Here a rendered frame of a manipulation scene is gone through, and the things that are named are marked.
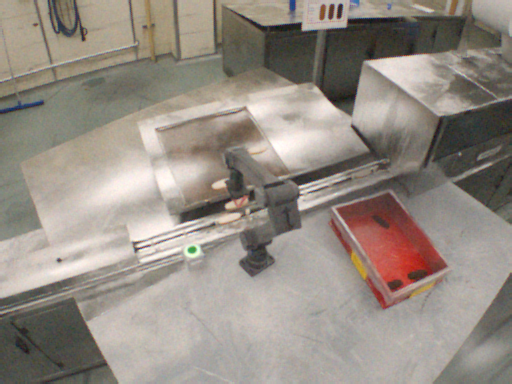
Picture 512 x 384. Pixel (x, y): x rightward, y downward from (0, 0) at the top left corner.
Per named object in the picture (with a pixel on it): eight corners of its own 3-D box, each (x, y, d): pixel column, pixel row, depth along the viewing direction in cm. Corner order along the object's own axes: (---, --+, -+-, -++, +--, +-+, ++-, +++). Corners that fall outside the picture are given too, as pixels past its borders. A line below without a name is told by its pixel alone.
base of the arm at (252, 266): (251, 277, 140) (275, 261, 145) (252, 265, 134) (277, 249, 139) (237, 263, 144) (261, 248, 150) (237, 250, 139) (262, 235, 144)
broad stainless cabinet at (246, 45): (260, 128, 351) (264, 26, 280) (220, 81, 418) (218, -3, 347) (405, 96, 414) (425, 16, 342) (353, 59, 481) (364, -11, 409)
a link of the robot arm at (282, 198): (276, 238, 96) (311, 227, 99) (261, 188, 99) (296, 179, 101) (243, 252, 139) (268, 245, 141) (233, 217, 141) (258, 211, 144)
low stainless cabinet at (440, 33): (397, 72, 461) (410, 17, 406) (359, 47, 515) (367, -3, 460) (454, 64, 503) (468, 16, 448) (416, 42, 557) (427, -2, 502)
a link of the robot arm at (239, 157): (264, 213, 100) (301, 203, 103) (262, 194, 98) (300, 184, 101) (221, 163, 137) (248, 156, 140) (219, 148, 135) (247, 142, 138)
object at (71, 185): (138, 387, 179) (86, 323, 121) (64, 251, 242) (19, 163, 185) (361, 233, 262) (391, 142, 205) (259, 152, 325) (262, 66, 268)
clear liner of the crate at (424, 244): (382, 313, 128) (390, 300, 121) (324, 221, 160) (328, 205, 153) (446, 282, 137) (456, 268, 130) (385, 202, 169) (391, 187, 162)
